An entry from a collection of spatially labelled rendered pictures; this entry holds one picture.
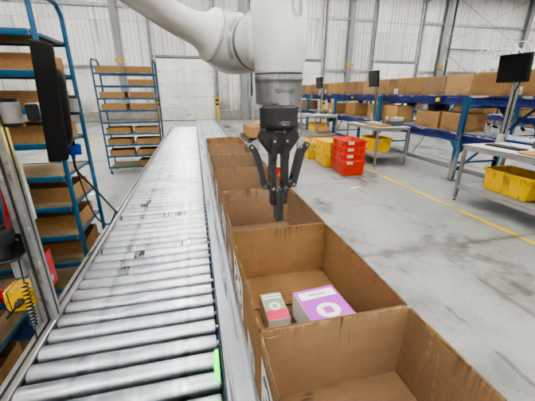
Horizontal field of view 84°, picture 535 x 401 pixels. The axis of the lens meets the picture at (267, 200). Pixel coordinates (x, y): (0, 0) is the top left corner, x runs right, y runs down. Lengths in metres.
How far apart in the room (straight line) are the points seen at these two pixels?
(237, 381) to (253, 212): 0.75
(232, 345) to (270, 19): 0.66
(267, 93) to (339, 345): 0.48
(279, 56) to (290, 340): 0.49
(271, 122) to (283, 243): 0.45
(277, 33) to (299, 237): 0.58
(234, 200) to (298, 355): 0.78
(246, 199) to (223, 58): 0.71
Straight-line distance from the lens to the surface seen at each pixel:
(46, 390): 1.01
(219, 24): 0.67
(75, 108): 1.18
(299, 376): 0.65
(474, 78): 6.42
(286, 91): 0.57
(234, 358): 0.73
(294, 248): 0.94
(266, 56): 0.57
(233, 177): 1.63
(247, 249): 0.90
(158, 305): 1.14
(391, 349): 0.70
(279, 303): 0.79
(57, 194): 2.41
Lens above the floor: 1.43
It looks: 20 degrees down
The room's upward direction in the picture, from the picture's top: straight up
